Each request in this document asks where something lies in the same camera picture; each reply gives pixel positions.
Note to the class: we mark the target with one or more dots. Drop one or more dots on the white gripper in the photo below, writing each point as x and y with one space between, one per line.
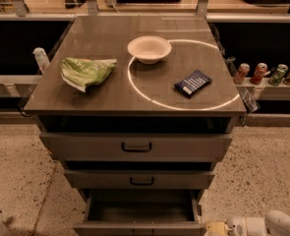
239 226

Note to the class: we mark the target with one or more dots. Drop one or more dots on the orange-red soda can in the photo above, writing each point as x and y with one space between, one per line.
259 73

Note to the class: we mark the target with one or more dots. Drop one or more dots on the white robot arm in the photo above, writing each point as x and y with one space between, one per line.
274 223

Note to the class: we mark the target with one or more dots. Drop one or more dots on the grey middle drawer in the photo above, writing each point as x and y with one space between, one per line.
132 179

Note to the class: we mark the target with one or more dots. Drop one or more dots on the blue snack packet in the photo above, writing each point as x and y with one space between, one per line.
193 83

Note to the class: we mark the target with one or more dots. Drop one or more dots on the grey drawer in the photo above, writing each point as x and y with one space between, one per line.
132 179
141 213
137 147

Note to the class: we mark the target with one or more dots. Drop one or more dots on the grey top drawer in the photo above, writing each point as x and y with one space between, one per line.
137 147

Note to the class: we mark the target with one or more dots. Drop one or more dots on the white plastic bottle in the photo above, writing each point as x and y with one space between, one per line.
41 58

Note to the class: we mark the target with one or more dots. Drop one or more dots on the white paper bowl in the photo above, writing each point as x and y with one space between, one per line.
149 49

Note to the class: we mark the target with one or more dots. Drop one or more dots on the green chip bag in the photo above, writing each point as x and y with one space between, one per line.
82 73

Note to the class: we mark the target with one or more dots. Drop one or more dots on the green soda can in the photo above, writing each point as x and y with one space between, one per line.
278 74

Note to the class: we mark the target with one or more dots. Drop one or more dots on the grey bottom drawer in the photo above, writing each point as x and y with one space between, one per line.
141 213

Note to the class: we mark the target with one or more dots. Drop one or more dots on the grey drawer cabinet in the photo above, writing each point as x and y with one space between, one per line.
138 98

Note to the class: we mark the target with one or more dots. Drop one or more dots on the red soda can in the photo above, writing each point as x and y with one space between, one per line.
242 72

